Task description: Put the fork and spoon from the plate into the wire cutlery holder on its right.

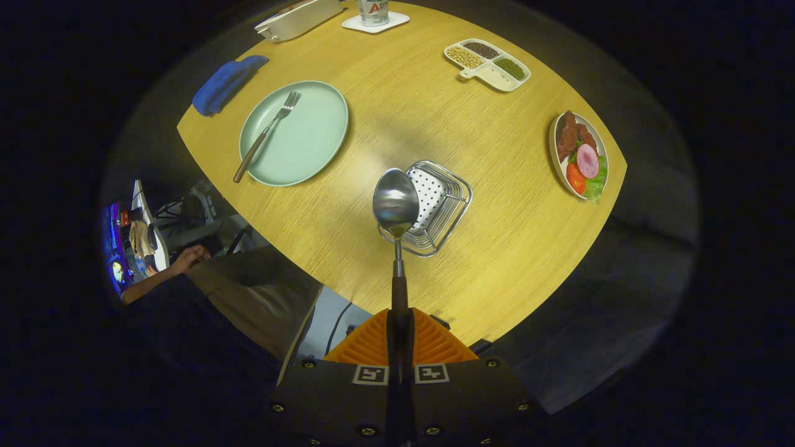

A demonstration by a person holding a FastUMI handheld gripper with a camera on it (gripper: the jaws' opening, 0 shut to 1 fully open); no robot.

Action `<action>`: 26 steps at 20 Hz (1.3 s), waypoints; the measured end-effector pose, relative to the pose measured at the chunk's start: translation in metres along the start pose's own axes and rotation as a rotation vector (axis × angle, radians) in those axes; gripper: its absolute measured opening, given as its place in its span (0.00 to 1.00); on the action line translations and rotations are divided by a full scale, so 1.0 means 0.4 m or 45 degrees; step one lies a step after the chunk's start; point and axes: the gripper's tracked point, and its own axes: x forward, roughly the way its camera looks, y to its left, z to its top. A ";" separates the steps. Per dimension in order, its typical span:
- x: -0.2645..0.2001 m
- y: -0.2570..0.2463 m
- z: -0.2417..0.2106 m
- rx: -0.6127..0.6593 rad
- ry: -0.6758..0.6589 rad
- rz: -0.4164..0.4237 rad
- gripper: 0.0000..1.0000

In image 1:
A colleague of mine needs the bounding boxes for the white divided dish of beans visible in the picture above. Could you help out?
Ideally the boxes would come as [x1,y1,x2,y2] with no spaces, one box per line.
[443,38,532,93]

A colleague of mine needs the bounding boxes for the black office chair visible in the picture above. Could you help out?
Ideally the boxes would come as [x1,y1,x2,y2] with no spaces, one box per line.
[155,185,250,256]

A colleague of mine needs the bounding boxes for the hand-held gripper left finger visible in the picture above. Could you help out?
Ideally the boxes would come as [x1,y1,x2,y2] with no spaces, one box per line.
[270,309,401,447]

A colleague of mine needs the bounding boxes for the pale green plate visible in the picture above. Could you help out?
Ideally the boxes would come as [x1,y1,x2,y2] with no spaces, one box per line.
[239,81,350,187]

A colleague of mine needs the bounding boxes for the computer monitor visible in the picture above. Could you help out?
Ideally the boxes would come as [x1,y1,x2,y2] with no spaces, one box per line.
[101,202,132,296]

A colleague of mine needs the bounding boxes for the small drink bottle red label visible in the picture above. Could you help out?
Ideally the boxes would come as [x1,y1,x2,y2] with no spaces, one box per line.
[357,0,391,27]

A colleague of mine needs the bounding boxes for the silver wire basket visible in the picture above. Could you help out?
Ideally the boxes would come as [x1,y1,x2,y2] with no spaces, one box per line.
[378,160,473,258]

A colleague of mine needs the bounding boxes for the white toaster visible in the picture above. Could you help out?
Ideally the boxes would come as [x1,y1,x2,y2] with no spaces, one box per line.
[255,0,344,43]

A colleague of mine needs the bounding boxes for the blue folded cloth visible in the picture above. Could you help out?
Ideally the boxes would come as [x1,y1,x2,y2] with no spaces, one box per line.
[192,55,270,117]

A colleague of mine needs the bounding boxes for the person's khaki trousers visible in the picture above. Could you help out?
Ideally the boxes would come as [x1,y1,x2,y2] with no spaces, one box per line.
[186,245,324,362]

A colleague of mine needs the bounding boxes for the spoon with wooden handle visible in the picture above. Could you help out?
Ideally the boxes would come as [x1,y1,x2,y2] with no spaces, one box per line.
[373,168,420,318]

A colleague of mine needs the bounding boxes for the black floor cable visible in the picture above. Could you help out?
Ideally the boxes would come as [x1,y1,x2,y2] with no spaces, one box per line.
[325,302,353,356]

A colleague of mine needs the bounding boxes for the fork with wooden handle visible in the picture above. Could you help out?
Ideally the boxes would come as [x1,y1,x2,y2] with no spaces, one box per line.
[233,91,302,184]

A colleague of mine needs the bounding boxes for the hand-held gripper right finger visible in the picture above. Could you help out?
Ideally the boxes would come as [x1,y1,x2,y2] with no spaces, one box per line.
[401,309,547,447]

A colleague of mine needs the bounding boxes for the white square coaster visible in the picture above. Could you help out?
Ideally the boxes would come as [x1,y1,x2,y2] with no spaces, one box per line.
[342,11,411,34]

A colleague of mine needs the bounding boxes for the white side desk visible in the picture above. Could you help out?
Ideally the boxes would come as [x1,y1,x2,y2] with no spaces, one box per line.
[130,180,170,272]

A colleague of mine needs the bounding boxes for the white plate of food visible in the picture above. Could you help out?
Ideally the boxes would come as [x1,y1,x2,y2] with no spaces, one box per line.
[549,111,610,204]

